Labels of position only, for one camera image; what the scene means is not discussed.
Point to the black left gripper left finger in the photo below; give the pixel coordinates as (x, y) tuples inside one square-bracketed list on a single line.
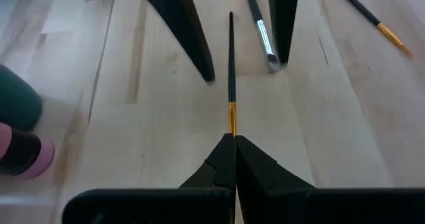
[(222, 171)]

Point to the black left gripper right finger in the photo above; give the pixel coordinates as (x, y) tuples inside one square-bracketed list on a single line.
[(262, 174)]

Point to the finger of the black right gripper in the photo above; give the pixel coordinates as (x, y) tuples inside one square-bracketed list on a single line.
[(179, 24), (284, 18)]

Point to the black paintbrush silver ferrule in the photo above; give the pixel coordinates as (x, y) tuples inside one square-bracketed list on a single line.
[(264, 34)]

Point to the wide black paintbrush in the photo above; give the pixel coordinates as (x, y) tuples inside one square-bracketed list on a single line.
[(231, 67)]

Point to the black paintbrush gold ferrule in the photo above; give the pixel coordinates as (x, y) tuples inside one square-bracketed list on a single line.
[(365, 11)]

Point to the dark green plastic cup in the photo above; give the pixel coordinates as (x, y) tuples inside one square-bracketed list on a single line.
[(16, 101)]

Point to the pink paint bottle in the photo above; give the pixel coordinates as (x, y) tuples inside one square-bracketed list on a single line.
[(44, 156)]

